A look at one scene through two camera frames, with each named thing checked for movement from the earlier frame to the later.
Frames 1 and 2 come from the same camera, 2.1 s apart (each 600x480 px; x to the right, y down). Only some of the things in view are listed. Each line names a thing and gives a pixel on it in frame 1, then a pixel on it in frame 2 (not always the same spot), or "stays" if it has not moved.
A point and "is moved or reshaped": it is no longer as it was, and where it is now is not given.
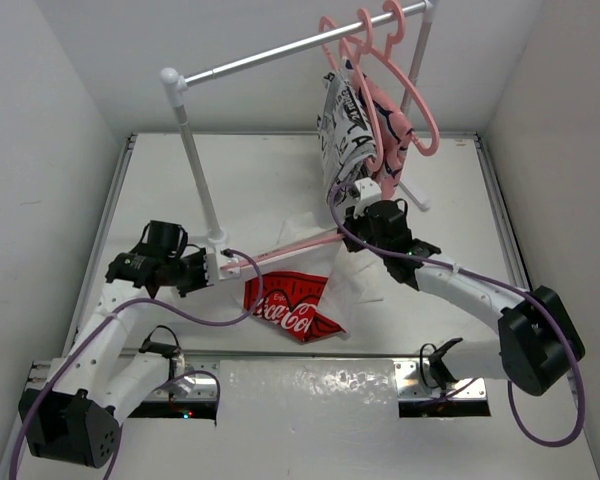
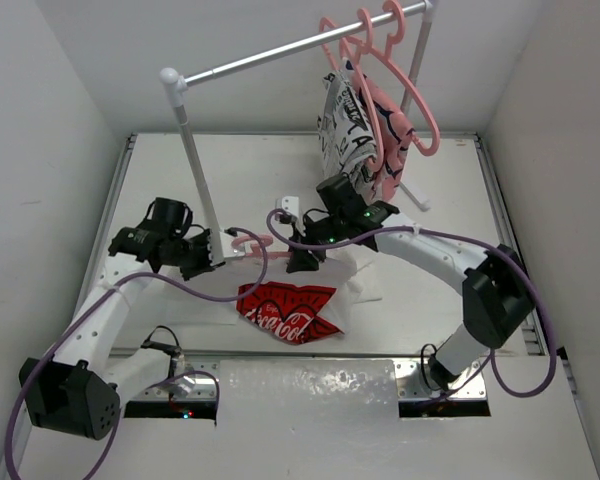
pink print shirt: (395, 133) stays
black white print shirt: (345, 129) stays
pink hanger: (279, 252) is moved or reshaped
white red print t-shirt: (302, 286) is moved or reshaped
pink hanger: (386, 57) stays
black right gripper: (353, 223) to (306, 258)
